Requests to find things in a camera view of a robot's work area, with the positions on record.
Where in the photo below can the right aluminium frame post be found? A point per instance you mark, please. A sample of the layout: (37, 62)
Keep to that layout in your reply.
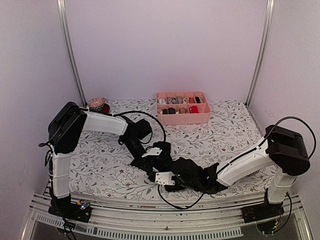
(268, 17)

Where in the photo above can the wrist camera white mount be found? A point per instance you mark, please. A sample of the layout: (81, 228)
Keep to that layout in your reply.
(153, 151)
(165, 178)

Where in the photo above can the aluminium frame post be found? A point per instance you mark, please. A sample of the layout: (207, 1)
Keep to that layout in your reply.
(62, 13)
(268, 17)

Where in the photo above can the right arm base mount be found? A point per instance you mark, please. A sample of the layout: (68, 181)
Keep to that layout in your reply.
(261, 211)

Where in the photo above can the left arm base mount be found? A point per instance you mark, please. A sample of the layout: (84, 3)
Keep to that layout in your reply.
(63, 207)

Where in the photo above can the black underwear beige waistband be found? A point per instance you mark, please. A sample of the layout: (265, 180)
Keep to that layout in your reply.
(198, 100)

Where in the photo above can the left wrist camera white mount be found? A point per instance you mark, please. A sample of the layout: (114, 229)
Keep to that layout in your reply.
(153, 151)

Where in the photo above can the aluminium front rail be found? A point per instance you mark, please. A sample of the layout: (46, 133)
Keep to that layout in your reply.
(211, 219)

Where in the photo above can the floral patterned table mat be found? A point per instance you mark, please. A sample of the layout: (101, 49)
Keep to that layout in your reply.
(101, 167)

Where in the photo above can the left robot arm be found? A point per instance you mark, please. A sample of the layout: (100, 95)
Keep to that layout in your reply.
(67, 127)

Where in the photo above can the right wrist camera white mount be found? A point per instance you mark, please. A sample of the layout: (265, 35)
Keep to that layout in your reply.
(165, 178)

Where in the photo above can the pink divided storage box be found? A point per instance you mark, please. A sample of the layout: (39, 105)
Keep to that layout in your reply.
(180, 107)

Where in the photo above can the black underwear white lettering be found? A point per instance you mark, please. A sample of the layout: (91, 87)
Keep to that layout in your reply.
(159, 163)

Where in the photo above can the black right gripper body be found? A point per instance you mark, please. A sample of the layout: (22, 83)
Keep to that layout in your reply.
(195, 187)

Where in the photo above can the left aluminium frame post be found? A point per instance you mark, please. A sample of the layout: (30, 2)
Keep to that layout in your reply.
(62, 13)

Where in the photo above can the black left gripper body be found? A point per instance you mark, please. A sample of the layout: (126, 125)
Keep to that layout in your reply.
(131, 145)

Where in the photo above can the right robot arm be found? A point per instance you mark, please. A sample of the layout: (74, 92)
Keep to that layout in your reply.
(280, 147)

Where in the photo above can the red patterned pincushion on saucer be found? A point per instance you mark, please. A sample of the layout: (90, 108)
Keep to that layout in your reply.
(98, 104)

